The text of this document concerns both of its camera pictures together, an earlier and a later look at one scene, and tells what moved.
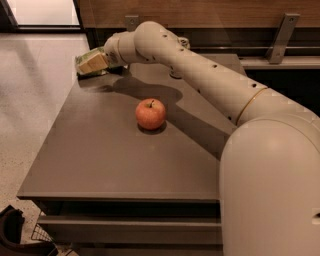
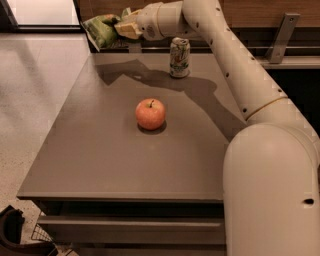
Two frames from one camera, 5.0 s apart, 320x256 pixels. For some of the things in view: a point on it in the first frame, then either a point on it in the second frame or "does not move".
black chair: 11,230 does not move
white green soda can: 179,59 does not move
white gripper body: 111,50 to 148,20
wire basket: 39,233 does not move
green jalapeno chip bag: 92,53 to 102,30
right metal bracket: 278,45 does not move
